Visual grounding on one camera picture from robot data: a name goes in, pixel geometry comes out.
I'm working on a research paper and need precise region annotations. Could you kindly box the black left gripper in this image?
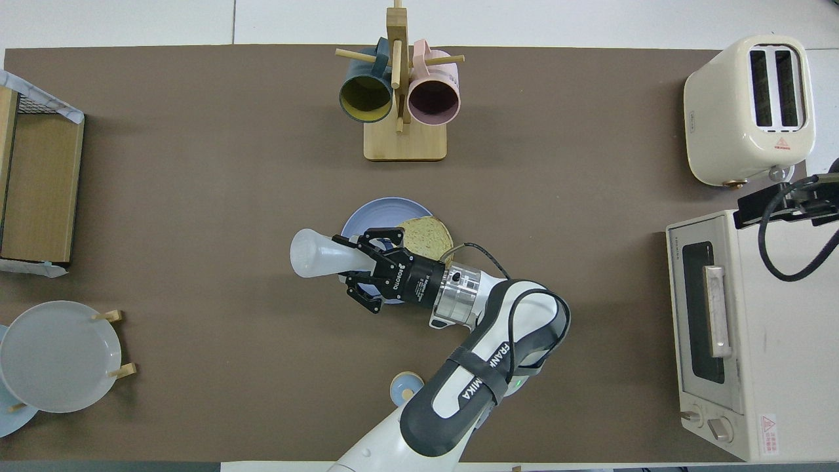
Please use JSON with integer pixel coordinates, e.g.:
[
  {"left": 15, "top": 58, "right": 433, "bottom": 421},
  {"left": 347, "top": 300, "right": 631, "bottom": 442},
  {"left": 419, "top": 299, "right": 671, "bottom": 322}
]
[{"left": 331, "top": 227, "right": 453, "bottom": 314}]

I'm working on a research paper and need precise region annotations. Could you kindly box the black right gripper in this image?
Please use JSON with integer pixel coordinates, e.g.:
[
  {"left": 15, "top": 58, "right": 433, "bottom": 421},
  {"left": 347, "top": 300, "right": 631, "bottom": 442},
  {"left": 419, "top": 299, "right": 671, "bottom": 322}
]
[{"left": 734, "top": 157, "right": 839, "bottom": 229}]

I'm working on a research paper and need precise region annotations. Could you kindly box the toasted bread slice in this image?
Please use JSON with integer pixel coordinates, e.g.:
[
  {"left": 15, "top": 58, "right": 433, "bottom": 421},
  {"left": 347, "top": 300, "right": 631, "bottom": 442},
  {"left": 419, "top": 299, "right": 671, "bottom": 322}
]
[{"left": 397, "top": 216, "right": 455, "bottom": 266}]

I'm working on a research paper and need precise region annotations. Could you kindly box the translucent squeeze bottle blue cap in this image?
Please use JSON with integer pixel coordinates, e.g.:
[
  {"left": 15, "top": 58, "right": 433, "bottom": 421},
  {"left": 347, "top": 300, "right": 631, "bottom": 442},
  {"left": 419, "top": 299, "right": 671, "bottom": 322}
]
[{"left": 290, "top": 228, "right": 378, "bottom": 279}]

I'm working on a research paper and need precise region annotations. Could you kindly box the wooden plate rack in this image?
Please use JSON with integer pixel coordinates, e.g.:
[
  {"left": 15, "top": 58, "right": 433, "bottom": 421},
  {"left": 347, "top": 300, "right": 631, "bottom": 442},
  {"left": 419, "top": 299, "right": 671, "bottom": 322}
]
[{"left": 8, "top": 310, "right": 138, "bottom": 412}]

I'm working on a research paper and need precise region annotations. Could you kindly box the grey round plate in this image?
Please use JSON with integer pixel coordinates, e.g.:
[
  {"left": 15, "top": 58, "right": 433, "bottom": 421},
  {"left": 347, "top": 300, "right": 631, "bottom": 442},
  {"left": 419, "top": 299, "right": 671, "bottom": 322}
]
[{"left": 0, "top": 300, "right": 123, "bottom": 414}]

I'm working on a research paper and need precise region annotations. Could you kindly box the light blue round plate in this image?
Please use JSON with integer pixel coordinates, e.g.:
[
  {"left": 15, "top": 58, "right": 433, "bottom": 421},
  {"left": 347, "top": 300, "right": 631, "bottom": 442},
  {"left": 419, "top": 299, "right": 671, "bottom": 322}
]
[{"left": 0, "top": 324, "right": 39, "bottom": 439}]

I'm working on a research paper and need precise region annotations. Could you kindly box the cream two-slot toaster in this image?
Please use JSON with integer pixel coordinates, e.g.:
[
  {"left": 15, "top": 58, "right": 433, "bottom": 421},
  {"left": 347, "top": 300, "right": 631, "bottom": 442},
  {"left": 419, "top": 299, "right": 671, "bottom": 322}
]
[{"left": 683, "top": 34, "right": 816, "bottom": 187}]

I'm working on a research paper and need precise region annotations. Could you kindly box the small blue jar wooden knob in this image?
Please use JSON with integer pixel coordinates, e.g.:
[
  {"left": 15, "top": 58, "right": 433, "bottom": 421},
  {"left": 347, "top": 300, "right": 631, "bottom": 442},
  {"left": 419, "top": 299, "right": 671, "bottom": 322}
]
[{"left": 389, "top": 371, "right": 423, "bottom": 404}]

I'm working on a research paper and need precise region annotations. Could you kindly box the wooden mug tree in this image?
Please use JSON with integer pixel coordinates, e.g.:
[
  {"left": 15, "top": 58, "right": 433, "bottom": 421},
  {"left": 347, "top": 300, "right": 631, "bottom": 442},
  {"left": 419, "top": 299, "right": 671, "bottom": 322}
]
[{"left": 335, "top": 0, "right": 465, "bottom": 162}]

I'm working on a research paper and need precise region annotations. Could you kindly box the white toaster oven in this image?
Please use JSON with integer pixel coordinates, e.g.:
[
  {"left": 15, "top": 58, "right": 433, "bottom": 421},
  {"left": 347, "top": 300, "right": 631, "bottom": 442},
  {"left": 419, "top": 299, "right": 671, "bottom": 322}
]
[{"left": 665, "top": 210, "right": 839, "bottom": 463}]

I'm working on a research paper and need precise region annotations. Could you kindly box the dark teal mug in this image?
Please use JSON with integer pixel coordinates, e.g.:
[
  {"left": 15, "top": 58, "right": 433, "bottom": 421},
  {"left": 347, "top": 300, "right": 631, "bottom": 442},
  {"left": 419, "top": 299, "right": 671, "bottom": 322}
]
[{"left": 338, "top": 37, "right": 394, "bottom": 124}]

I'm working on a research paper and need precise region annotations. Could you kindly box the pink mug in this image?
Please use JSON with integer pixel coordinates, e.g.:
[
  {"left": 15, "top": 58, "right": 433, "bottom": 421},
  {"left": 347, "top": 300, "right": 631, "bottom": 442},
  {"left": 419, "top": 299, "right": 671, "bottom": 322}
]
[{"left": 407, "top": 39, "right": 461, "bottom": 127}]

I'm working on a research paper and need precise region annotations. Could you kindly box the brown table mat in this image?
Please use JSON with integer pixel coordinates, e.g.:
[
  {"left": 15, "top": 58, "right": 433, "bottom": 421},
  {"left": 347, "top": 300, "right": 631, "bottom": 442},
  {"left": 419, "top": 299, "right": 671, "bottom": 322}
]
[{"left": 0, "top": 45, "right": 808, "bottom": 463}]

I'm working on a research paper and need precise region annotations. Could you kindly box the pale cloth strip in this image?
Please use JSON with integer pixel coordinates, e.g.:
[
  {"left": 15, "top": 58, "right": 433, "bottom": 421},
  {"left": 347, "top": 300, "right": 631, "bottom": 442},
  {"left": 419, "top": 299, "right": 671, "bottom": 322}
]
[{"left": 0, "top": 258, "right": 69, "bottom": 279}]

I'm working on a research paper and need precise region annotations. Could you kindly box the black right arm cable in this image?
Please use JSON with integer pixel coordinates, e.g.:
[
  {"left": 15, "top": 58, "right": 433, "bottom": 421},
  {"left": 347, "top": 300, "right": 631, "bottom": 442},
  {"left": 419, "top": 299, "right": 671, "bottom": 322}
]
[{"left": 758, "top": 176, "right": 839, "bottom": 283}]

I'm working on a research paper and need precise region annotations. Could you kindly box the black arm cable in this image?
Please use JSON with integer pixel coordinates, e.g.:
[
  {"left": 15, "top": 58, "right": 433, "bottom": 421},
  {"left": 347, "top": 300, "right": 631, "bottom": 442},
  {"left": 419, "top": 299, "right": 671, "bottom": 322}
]
[
  {"left": 758, "top": 176, "right": 839, "bottom": 283},
  {"left": 440, "top": 243, "right": 572, "bottom": 394}
]

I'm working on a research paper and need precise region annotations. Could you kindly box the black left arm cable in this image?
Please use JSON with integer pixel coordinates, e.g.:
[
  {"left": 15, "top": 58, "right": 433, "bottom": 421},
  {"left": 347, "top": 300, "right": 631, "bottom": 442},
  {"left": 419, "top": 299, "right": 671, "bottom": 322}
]
[{"left": 440, "top": 243, "right": 572, "bottom": 394}]

